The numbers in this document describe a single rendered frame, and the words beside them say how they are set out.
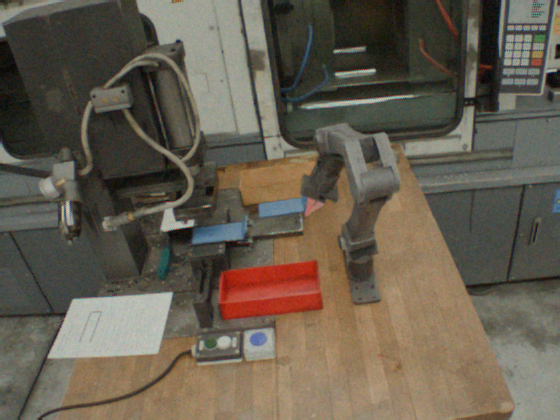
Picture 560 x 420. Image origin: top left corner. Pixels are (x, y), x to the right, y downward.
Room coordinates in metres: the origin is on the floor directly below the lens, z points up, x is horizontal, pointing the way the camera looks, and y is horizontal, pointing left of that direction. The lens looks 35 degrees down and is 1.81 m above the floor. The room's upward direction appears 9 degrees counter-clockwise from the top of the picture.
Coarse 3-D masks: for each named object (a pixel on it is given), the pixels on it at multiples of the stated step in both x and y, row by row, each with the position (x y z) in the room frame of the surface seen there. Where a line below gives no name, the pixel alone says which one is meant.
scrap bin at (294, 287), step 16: (224, 272) 0.99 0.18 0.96; (240, 272) 0.99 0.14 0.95; (256, 272) 0.98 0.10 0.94; (272, 272) 0.98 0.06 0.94; (288, 272) 0.98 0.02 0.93; (304, 272) 0.98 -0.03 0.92; (224, 288) 0.96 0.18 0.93; (240, 288) 0.97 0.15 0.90; (256, 288) 0.97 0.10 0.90; (272, 288) 0.96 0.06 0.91; (288, 288) 0.95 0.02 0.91; (304, 288) 0.94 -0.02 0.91; (320, 288) 0.90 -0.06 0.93; (224, 304) 0.87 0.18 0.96; (240, 304) 0.87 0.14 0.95; (256, 304) 0.87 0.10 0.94; (272, 304) 0.87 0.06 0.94; (288, 304) 0.86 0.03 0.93; (304, 304) 0.86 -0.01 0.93; (320, 304) 0.86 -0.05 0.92
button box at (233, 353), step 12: (204, 336) 0.80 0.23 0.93; (216, 336) 0.80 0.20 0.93; (228, 336) 0.79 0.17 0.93; (240, 336) 0.79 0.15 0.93; (192, 348) 0.77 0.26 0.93; (204, 348) 0.76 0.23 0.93; (216, 348) 0.76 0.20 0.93; (228, 348) 0.76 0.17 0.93; (240, 348) 0.75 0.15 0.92; (204, 360) 0.74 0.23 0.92; (216, 360) 0.74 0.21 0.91; (228, 360) 0.74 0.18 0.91; (240, 360) 0.74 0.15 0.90; (120, 396) 0.67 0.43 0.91; (60, 408) 0.66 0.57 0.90; (72, 408) 0.66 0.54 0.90
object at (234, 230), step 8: (224, 224) 1.15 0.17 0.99; (232, 224) 1.15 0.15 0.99; (240, 224) 1.14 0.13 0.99; (200, 232) 1.13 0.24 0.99; (216, 232) 1.12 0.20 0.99; (224, 232) 1.12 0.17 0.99; (232, 232) 1.11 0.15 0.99; (240, 232) 1.11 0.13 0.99; (200, 240) 1.10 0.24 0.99; (208, 240) 1.09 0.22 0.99; (216, 240) 1.09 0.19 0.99
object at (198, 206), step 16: (144, 176) 1.17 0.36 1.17; (160, 176) 1.16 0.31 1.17; (176, 176) 1.15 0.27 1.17; (192, 176) 1.11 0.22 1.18; (208, 176) 1.10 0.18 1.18; (128, 192) 1.10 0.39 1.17; (144, 192) 1.10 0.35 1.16; (160, 192) 1.10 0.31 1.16; (176, 192) 1.12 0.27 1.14; (192, 192) 1.09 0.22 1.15; (208, 192) 1.09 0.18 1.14; (176, 208) 1.04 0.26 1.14; (192, 208) 1.03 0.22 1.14; (208, 208) 1.03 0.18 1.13
